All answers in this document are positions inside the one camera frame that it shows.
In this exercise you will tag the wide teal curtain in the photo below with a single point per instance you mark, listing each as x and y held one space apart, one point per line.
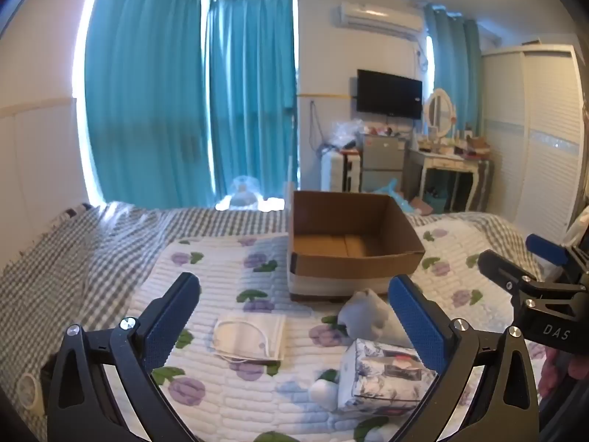
142 92

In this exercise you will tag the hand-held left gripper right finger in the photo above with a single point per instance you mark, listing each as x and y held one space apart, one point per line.
419 327

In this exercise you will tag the blue plastic bag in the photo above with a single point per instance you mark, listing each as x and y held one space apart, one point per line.
391 193

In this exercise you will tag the white floral quilted blanket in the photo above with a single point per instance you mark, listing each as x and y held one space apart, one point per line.
257 405

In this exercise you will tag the black wall television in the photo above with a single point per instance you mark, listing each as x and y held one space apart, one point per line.
389 94

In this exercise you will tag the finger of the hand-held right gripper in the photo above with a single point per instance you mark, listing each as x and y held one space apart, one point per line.
545 248
501 269

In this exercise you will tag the white sliding wardrobe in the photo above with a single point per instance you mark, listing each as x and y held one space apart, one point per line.
538 138

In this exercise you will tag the floral tissue pack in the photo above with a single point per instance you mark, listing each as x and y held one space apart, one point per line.
372 377

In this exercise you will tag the white dressing table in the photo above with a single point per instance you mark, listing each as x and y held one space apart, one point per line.
437 161

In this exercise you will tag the white suitcase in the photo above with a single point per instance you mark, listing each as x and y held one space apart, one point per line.
333 172

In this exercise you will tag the grey sock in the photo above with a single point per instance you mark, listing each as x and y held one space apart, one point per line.
363 315

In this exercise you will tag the water jug in plastic bag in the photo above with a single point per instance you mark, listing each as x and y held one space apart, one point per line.
244 195

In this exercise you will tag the person's right hand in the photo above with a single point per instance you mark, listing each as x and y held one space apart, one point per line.
551 373

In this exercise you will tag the narrow teal curtain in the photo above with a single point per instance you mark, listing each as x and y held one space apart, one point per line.
453 64

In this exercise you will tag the grey checked bed sheet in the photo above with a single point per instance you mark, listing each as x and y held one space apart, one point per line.
69 262

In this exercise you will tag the brown cardboard box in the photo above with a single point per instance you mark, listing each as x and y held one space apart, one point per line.
354 267

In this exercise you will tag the clear plastic bag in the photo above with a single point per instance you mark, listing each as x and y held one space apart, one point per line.
343 133

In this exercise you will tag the grey mini fridge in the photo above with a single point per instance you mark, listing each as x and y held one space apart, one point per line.
384 161

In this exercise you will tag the teal window curtain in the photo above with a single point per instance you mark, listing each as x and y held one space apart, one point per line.
251 101

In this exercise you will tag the pile of dresser items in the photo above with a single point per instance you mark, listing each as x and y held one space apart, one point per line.
469 145

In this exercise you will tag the white oval vanity mirror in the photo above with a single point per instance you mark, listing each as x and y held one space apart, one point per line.
439 113

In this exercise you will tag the white pom-pom ball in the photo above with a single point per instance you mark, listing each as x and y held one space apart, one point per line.
323 393

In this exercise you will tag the white air conditioner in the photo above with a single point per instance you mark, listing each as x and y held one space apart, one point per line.
377 18

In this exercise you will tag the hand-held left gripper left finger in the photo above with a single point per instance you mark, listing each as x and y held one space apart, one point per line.
168 324

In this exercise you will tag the white face mask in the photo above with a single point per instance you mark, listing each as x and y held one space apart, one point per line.
248 336

